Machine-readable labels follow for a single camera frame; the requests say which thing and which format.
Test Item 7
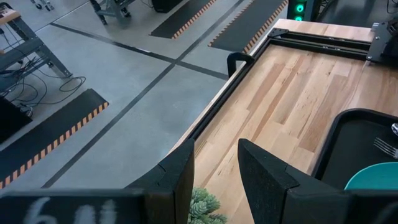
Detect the black metal table frame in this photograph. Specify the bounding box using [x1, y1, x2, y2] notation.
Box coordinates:
[185, 27, 374, 143]

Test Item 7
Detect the black computer with green lights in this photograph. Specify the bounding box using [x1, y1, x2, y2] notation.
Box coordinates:
[286, 0, 322, 22]

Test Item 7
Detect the black floor cable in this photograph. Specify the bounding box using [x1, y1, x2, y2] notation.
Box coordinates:
[0, 57, 87, 118]

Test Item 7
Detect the black cabinet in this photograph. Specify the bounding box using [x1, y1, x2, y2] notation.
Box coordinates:
[0, 96, 33, 144]

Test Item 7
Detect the black plastic serving tray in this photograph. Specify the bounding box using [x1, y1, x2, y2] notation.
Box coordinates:
[312, 108, 398, 191]

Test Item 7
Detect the black orange-striped floor mat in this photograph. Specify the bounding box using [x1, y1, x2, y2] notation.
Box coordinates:
[0, 88, 110, 190]
[150, 0, 218, 40]
[208, 0, 289, 54]

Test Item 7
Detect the teal round plate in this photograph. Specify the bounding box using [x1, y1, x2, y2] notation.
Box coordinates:
[344, 161, 398, 192]

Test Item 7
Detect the black equipment box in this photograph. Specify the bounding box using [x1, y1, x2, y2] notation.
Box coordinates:
[151, 0, 185, 14]

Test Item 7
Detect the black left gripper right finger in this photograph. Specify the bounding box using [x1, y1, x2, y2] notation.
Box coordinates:
[238, 139, 346, 224]

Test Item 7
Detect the small green pine plant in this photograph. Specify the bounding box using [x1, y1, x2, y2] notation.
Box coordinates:
[187, 186, 228, 224]

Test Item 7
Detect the steel-legged workbench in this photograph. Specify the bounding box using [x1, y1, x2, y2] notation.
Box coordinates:
[0, 2, 74, 91]

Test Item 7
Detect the black curved bracket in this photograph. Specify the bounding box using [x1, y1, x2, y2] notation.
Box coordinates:
[226, 51, 256, 79]

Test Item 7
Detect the fork with orange handle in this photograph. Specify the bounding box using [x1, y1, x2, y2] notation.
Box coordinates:
[373, 137, 398, 160]

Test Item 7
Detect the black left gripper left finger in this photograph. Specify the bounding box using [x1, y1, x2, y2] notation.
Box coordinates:
[124, 139, 195, 224]

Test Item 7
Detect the grey metal rolling table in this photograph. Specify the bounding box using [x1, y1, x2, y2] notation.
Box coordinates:
[89, 0, 137, 26]

